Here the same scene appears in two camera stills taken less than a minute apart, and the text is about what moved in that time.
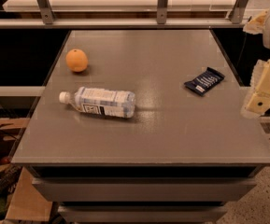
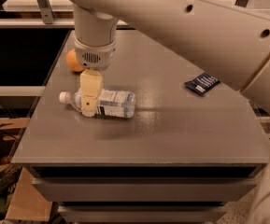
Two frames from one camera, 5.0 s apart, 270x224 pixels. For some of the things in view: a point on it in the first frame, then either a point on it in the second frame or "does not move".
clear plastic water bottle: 102,101 does not move
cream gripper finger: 267,86 → 92,59
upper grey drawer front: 144,189 does not move
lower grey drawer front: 143,214 does not move
